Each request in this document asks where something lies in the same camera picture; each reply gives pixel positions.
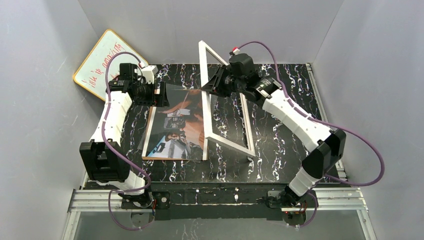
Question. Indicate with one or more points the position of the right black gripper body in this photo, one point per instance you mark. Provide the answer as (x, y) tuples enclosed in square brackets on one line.
[(217, 84)]

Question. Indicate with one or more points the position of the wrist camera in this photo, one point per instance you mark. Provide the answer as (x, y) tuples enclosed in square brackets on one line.
[(149, 73), (234, 51)]

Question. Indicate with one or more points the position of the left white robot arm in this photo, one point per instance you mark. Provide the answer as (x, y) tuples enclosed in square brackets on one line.
[(102, 155)]

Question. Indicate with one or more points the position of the clear plastic sheet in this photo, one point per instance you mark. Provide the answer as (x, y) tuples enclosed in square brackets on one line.
[(172, 116)]

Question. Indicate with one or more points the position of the printed photo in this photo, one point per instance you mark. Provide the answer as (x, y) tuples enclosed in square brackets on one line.
[(179, 126)]

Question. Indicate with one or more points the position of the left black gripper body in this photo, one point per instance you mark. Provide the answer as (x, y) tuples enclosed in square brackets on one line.
[(157, 95)]

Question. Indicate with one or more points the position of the aluminium rail base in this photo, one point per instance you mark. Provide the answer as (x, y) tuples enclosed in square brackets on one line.
[(217, 198)]

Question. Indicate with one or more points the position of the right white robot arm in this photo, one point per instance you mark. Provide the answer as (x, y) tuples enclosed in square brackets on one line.
[(325, 146)]

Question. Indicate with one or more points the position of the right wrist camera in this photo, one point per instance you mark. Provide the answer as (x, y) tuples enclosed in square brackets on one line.
[(234, 51)]

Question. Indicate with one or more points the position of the wooden picture frame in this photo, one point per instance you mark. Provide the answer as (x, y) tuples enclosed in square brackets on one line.
[(209, 110)]

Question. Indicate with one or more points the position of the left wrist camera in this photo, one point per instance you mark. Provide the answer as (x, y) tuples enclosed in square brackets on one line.
[(149, 73)]

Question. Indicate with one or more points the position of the whiteboard with red writing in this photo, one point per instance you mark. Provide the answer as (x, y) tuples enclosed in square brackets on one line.
[(110, 50)]

